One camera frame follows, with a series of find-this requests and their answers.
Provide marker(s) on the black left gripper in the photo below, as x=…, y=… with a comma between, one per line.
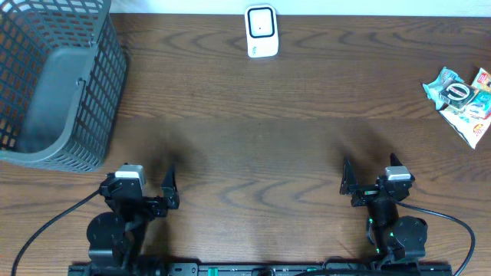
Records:
x=147, y=203

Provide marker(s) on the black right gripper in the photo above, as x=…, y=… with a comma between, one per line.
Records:
x=350, y=185

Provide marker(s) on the teal small packet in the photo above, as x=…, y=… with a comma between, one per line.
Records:
x=444, y=79

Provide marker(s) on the white snack bag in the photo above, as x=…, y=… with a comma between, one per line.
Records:
x=471, y=129

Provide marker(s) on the teal tissue pack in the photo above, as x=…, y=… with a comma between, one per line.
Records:
x=479, y=106

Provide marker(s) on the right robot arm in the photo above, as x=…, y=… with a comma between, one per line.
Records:
x=398, y=239

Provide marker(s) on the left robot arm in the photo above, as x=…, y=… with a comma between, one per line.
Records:
x=116, y=237

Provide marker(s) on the white barcode scanner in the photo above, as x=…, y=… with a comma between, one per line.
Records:
x=261, y=31

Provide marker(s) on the grey plastic mesh basket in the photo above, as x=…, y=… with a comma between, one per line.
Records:
x=62, y=76

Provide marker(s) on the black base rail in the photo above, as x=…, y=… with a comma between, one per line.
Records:
x=336, y=267

